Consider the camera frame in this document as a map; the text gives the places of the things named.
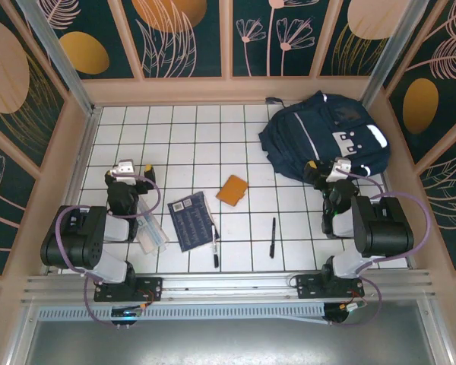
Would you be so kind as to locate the navy blue backpack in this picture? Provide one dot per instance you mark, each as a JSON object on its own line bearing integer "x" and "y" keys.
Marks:
{"x": 327, "y": 129}

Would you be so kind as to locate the clear plastic pencil case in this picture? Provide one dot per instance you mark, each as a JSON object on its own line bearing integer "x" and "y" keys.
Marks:
{"x": 156, "y": 239}

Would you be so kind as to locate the navy blue notebook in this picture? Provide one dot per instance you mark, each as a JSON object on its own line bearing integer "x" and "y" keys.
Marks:
{"x": 192, "y": 220}

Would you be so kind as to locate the black pen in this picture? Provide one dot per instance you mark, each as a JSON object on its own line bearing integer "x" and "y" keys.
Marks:
{"x": 273, "y": 237}

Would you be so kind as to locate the orange leather wallet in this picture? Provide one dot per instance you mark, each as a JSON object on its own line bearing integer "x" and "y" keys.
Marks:
{"x": 232, "y": 190}

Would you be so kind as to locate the black and white marker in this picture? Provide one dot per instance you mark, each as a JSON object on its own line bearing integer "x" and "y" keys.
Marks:
{"x": 214, "y": 247}

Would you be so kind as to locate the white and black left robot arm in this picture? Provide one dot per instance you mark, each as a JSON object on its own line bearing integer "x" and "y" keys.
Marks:
{"x": 76, "y": 235}

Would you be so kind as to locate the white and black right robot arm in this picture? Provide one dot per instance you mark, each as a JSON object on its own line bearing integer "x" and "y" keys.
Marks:
{"x": 387, "y": 228}

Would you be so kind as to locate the small controller board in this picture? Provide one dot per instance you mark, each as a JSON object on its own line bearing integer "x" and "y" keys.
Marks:
{"x": 346, "y": 310}
{"x": 126, "y": 313}

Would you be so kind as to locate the grey metal sheet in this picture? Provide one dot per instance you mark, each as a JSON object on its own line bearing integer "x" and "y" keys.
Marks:
{"x": 228, "y": 342}

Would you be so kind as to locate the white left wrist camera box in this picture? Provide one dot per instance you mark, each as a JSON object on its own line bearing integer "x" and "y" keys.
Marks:
{"x": 124, "y": 169}

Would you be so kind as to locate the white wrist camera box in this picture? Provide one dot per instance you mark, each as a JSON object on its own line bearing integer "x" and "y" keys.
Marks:
{"x": 339, "y": 169}
{"x": 124, "y": 169}

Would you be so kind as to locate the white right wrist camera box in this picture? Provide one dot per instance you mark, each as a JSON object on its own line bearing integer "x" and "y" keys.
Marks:
{"x": 339, "y": 169}

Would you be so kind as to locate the aluminium side rail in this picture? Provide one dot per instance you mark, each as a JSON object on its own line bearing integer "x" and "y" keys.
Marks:
{"x": 80, "y": 171}
{"x": 385, "y": 182}

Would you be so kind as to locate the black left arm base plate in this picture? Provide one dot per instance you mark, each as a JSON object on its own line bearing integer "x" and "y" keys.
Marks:
{"x": 148, "y": 287}

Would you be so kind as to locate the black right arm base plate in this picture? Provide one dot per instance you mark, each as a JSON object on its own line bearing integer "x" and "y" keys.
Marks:
{"x": 308, "y": 287}

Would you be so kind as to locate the aluminium frame post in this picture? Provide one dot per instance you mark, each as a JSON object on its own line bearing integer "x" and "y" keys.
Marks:
{"x": 59, "y": 57}
{"x": 389, "y": 57}

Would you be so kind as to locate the aluminium mounting rail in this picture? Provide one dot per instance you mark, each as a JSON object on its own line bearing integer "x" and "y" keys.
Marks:
{"x": 228, "y": 289}

